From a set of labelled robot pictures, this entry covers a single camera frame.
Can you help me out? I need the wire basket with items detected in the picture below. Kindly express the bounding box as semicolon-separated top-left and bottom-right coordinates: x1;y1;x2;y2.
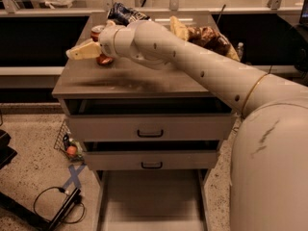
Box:
54;120;84;162

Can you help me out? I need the open bottom drawer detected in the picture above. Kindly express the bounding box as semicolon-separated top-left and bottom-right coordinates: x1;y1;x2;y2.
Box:
95;169;211;231

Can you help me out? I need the middle grey drawer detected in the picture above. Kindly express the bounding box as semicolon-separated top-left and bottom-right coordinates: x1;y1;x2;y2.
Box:
83;150;218;170

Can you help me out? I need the top grey drawer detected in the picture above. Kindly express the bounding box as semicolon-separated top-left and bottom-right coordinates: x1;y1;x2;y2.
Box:
66;114;236;141

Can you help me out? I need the black stand leg left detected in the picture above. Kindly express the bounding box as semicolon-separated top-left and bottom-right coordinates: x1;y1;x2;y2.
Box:
0;188;81;231

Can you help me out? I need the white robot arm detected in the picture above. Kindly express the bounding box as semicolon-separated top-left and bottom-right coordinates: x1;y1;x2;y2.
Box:
66;20;308;231

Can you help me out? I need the red coke can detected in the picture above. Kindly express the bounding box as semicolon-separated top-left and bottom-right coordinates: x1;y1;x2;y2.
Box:
90;25;114;65

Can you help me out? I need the brown chip bag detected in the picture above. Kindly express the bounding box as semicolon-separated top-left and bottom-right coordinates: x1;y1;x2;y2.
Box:
170;16;240;61

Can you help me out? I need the small plastic bottle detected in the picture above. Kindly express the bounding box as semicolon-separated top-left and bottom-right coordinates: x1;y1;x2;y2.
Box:
236;42;244;61

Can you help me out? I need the grey drawer cabinet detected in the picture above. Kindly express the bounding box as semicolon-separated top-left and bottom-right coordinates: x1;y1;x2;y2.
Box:
52;11;244;231

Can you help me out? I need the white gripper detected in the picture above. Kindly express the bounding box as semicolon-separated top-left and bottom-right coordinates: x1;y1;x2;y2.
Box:
65;20;123;60

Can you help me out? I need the blue chip bag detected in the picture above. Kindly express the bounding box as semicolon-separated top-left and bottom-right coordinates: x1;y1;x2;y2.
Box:
107;3;150;26

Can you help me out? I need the black cable on floor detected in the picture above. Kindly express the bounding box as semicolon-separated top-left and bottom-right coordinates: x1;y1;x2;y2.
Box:
33;186;87;225

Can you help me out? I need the grey drawer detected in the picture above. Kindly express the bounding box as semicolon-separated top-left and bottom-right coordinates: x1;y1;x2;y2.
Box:
83;150;218;170
66;114;236;141

